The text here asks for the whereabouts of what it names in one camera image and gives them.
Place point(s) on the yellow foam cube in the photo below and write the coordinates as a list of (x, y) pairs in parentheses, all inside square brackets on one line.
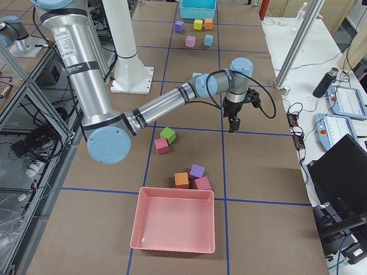
[(197, 24)]

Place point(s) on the red-pink foam cube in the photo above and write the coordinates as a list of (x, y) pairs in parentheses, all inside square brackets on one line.
[(161, 145)]

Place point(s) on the black water bottle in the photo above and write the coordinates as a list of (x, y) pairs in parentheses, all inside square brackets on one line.
[(327, 80)]

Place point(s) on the black power adapter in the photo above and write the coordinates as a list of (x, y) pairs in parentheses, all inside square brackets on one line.
[(19, 148)]

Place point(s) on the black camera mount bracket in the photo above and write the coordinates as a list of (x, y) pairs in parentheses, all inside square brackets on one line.
[(253, 97)]

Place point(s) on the purple foam cube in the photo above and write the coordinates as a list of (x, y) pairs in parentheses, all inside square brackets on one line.
[(179, 26), (196, 171)]

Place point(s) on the black laptop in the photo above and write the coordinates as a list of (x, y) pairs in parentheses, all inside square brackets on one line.
[(339, 177)]

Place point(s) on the clear plastic bottle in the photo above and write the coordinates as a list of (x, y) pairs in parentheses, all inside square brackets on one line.
[(301, 12)]

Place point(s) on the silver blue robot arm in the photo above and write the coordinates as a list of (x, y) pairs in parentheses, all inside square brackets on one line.
[(108, 131)]

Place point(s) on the teal plastic bin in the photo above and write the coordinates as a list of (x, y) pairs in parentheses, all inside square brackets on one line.
[(197, 9)]

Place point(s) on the orange foam cube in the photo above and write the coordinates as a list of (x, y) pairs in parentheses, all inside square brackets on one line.
[(181, 180), (208, 24)]

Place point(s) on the aluminium frame post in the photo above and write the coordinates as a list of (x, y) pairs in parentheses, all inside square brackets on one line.
[(298, 41)]

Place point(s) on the black orange power strip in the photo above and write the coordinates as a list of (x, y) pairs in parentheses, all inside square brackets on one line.
[(296, 131)]

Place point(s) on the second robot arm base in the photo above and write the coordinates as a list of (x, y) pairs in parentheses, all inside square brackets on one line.
[(16, 38)]

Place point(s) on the blue teach pendant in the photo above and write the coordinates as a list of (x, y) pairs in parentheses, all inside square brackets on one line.
[(346, 101), (330, 129)]

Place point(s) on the light pink foam cube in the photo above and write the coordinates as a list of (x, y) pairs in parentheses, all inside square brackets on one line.
[(190, 41)]

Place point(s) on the magenta foam cube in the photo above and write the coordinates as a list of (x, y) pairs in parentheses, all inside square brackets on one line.
[(202, 184)]

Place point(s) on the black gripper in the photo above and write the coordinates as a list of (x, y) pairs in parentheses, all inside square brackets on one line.
[(231, 109)]

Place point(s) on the light blue foam cube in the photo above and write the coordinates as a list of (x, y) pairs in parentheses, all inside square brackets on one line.
[(208, 40), (196, 74)]

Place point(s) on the pink plastic tray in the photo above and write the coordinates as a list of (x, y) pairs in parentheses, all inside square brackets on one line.
[(174, 220)]

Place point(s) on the green foam cube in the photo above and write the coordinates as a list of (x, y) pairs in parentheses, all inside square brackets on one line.
[(169, 134)]

